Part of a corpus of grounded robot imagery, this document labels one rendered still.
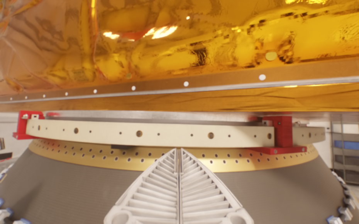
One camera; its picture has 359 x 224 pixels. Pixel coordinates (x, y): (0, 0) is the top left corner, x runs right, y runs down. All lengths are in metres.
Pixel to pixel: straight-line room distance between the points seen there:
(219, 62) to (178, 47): 0.09
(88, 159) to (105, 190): 0.09
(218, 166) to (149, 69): 0.29
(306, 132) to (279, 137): 0.13
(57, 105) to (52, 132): 0.24
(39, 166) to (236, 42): 0.59
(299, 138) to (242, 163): 0.18
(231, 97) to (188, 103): 0.09
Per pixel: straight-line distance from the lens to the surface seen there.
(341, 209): 0.62
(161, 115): 0.33
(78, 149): 0.45
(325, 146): 6.56
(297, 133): 0.47
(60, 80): 0.65
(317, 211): 0.52
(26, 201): 0.53
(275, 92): 0.31
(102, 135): 0.34
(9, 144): 8.32
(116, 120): 0.39
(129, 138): 0.31
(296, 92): 0.32
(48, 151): 0.55
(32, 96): 0.88
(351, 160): 6.29
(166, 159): 0.16
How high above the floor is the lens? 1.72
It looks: 4 degrees up
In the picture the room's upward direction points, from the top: 2 degrees clockwise
